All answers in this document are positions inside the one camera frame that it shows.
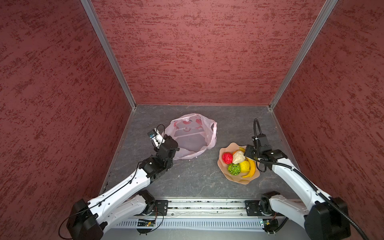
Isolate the yellow fake banana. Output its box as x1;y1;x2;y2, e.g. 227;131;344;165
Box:
242;158;256;178

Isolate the yellow fake lemon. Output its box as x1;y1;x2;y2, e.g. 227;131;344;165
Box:
239;160;251;173

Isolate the beige fake pear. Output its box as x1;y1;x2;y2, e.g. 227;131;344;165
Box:
233;150;246;164

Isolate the green fake fruit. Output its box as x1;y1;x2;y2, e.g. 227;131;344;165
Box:
228;163;241;176

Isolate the red fake fruit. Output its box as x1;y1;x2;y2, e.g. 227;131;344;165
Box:
222;152;233;165

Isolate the pink plastic bag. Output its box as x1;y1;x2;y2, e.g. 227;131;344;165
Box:
165;113;218;160

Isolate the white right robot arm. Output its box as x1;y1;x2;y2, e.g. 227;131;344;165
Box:
245;134;351;240

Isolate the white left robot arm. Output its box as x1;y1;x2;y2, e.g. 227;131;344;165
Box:
63;131;179;240

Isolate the pink wavy bowl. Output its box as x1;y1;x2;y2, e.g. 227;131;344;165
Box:
217;143;260;185

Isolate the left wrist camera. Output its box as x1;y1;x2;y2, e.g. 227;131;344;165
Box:
148;128;164;149

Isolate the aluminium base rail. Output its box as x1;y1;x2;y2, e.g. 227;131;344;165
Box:
74;197;340;240

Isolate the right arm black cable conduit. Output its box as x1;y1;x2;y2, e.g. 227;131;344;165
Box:
252;118;370;240

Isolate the right aluminium corner post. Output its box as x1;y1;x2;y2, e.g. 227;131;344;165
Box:
269;0;338;111

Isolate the aluminium corner post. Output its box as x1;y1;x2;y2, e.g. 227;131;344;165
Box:
269;0;338;111
81;0;137;110

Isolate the left aluminium corner post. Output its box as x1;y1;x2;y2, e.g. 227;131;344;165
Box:
81;0;137;110

